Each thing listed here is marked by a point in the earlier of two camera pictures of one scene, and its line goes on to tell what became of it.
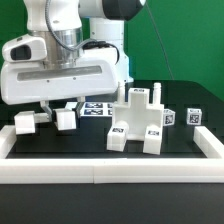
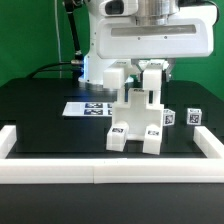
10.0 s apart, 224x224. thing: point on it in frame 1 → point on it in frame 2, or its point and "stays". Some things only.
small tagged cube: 152,140 stays
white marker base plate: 97,109 stays
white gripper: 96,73 → 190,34
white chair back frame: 25,121 → 114,76
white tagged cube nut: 168,117 stays
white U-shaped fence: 25,170 stays
